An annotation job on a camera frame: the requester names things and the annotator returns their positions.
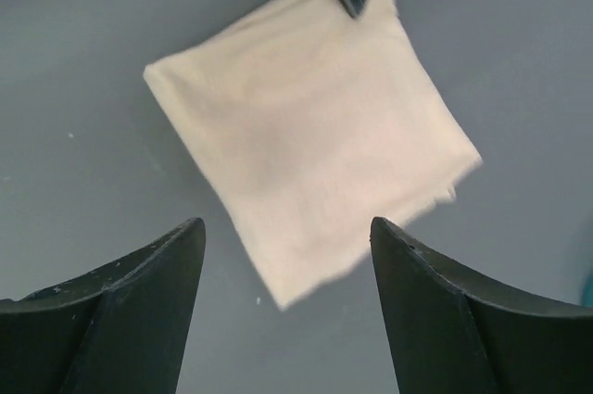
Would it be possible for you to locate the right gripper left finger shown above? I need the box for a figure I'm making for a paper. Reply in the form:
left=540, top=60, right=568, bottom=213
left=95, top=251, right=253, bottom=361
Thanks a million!
left=1, top=218, right=206, bottom=394

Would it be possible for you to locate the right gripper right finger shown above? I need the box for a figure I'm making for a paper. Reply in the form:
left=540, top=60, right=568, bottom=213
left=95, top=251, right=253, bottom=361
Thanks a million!
left=370, top=217, right=592, bottom=394

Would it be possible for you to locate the beige t shirt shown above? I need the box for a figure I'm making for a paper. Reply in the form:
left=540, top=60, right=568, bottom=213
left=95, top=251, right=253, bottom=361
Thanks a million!
left=144, top=0, right=482, bottom=309

